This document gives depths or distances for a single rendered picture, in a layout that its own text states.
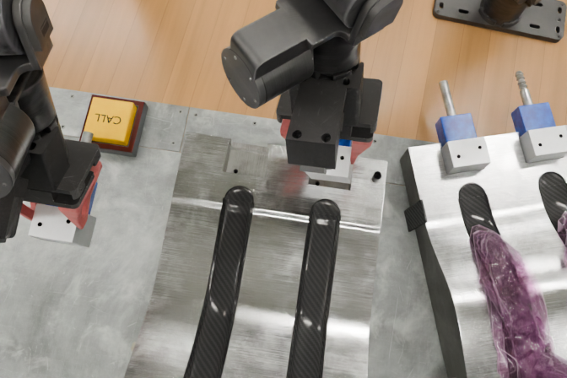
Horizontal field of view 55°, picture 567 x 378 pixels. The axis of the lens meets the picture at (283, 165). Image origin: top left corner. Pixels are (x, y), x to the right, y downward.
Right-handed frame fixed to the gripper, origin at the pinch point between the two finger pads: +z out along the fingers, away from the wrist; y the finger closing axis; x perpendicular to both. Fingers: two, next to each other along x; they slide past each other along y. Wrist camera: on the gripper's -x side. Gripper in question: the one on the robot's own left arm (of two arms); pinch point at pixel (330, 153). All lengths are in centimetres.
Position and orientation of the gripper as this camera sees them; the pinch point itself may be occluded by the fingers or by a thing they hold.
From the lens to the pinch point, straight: 63.1
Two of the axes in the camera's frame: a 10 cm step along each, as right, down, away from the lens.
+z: 0.7, 6.2, 7.8
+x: 2.1, -7.8, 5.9
